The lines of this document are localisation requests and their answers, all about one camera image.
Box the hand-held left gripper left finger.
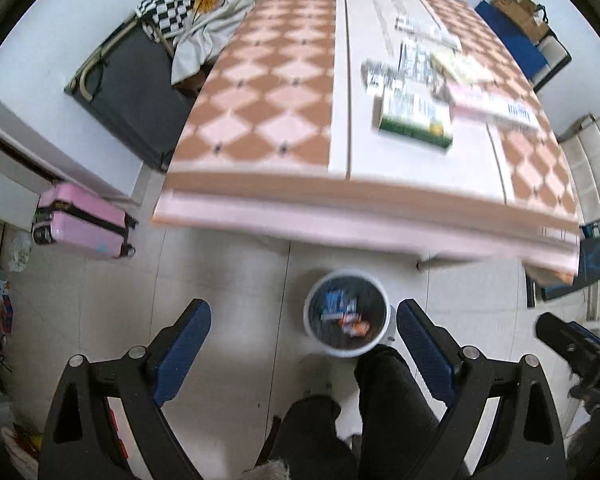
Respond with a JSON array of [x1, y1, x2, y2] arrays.
[[39, 299, 213, 480]]

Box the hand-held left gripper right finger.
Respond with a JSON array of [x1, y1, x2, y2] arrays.
[[396, 299, 567, 480]]

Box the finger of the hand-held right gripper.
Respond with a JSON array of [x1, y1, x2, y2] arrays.
[[535, 312, 600, 367]]

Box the white trash bin black liner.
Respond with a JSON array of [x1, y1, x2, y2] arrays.
[[303, 269, 393, 358]]

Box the person's right forearm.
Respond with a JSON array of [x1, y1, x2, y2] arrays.
[[566, 410, 600, 480]]

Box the person's dark trouser leg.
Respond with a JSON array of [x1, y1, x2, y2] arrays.
[[354, 345, 468, 480], [256, 395, 360, 480]]

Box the orange wrapper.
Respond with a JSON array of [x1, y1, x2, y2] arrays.
[[341, 316, 372, 337]]

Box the blue wrapper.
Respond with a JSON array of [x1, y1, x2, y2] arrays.
[[322, 290, 357, 322]]

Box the pink suitcase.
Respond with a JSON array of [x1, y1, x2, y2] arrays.
[[31, 183, 139, 262]]

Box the white padded chair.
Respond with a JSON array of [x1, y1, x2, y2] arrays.
[[557, 112, 600, 227]]

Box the white plastic bag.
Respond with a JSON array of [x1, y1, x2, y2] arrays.
[[6, 233, 34, 274]]

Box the pink flat box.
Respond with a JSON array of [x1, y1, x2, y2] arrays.
[[446, 83, 541, 131]]

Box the green and white box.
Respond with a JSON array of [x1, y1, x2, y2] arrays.
[[377, 86, 454, 151]]

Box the pink checkered table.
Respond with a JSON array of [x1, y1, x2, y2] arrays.
[[151, 0, 582, 277]]

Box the dark folding bed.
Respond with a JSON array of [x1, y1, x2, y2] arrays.
[[64, 19, 201, 173]]

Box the black and white packet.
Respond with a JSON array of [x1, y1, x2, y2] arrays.
[[362, 59, 406, 97]]

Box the pale yellow packet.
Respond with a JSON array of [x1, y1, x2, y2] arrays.
[[430, 51, 491, 86]]

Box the blue board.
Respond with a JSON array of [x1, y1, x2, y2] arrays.
[[474, 0, 551, 83]]

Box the grey cloth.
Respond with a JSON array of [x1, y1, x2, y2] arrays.
[[171, 0, 257, 86]]

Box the cardboard box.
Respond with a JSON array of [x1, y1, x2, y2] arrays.
[[490, 0, 551, 41]]

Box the small white packet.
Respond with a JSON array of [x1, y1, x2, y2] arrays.
[[394, 16, 431, 33]]

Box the black white checkered cloth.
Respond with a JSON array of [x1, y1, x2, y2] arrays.
[[135, 0, 207, 44]]

